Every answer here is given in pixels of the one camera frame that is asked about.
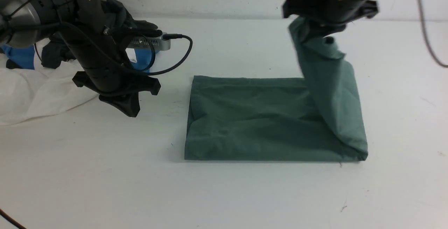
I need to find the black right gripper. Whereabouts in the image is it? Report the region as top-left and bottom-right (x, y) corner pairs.
(282, 0), (379, 36)

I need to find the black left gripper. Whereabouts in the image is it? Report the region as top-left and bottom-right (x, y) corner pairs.
(58, 0), (161, 118)

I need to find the green long-sleeve top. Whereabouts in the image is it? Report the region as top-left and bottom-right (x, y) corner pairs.
(184, 17), (369, 163)

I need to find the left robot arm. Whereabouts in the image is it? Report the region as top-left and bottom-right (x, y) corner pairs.
(1, 0), (161, 117)

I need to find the dark grey garment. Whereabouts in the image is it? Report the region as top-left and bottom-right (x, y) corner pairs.
(1, 0), (158, 68)

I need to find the white garment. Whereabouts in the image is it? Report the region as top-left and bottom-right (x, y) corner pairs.
(0, 60), (98, 126)

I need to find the blue garment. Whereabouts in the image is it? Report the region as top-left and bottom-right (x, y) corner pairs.
(1, 34), (155, 72)

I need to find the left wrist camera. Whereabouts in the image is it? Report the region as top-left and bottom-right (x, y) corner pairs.
(128, 31), (171, 52)

